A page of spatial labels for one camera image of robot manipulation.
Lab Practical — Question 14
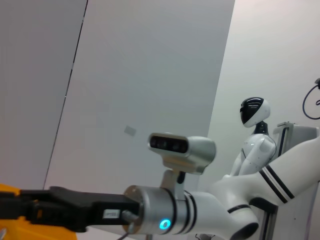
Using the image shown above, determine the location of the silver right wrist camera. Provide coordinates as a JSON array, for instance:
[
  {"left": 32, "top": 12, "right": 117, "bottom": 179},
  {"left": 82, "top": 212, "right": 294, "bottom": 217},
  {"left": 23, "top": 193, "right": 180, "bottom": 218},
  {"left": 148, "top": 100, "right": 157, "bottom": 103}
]
[{"left": 147, "top": 132, "right": 217, "bottom": 197}]

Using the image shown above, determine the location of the yellow plastic bin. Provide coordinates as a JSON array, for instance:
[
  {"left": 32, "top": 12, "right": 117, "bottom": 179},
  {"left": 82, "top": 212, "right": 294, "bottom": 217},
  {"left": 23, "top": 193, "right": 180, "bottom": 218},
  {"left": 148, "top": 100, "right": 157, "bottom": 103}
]
[{"left": 0, "top": 183, "right": 79, "bottom": 240}]

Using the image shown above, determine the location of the white humanoid robot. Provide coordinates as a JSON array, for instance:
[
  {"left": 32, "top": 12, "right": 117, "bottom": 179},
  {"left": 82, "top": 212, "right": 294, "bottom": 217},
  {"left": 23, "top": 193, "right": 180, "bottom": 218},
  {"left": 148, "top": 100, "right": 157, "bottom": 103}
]
[{"left": 222, "top": 96, "right": 279, "bottom": 181}]

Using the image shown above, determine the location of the black hanging cable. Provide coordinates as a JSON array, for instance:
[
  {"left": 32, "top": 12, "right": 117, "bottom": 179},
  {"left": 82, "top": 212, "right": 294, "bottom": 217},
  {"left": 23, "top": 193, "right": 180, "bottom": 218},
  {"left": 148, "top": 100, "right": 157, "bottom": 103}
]
[{"left": 303, "top": 77, "right": 320, "bottom": 120}]

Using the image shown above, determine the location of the right gripper cable with plugs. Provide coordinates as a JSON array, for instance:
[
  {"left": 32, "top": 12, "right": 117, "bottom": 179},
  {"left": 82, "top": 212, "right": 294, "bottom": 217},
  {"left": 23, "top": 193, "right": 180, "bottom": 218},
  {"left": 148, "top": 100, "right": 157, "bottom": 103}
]
[{"left": 119, "top": 209, "right": 141, "bottom": 240}]

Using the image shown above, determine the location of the white wall socket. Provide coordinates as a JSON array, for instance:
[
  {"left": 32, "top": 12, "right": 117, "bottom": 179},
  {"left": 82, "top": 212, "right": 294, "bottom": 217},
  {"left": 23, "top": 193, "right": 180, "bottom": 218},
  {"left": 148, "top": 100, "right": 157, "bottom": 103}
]
[{"left": 124, "top": 125, "right": 138, "bottom": 137}]

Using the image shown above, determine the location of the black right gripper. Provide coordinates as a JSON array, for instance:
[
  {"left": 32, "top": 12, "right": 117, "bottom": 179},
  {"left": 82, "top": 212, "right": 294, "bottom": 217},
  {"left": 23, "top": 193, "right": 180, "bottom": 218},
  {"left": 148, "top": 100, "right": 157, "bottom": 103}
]
[{"left": 0, "top": 186, "right": 140, "bottom": 232}]

